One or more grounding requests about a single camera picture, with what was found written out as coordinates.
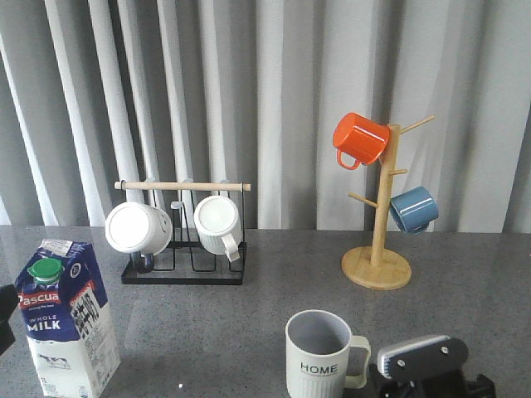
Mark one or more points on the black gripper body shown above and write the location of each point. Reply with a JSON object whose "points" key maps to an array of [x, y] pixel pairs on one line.
{"points": [[428, 366], [8, 304]]}

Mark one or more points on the blue Pascual milk carton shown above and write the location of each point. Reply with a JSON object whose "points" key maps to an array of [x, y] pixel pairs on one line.
{"points": [[68, 320]]}

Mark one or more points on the cream HOME mug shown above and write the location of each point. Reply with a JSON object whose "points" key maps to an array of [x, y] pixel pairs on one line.
{"points": [[317, 348]]}

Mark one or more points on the wooden mug tree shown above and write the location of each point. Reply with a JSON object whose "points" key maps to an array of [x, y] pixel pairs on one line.
{"points": [[374, 266]]}

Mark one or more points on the white smiley mug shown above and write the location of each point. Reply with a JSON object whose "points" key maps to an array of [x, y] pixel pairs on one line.
{"points": [[140, 230]]}

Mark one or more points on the blue enamel mug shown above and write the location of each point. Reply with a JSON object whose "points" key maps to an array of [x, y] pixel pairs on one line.
{"points": [[414, 210]]}

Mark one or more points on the black metal mug rack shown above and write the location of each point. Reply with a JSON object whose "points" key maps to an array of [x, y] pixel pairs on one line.
{"points": [[185, 261]]}

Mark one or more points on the grey curtain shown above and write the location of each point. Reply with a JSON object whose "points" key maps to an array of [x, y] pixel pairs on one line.
{"points": [[93, 92]]}

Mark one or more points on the white ribbed mug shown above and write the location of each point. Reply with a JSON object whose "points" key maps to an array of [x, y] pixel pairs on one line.
{"points": [[218, 226]]}

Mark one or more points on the orange enamel mug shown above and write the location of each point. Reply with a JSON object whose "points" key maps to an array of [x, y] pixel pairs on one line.
{"points": [[359, 141]]}

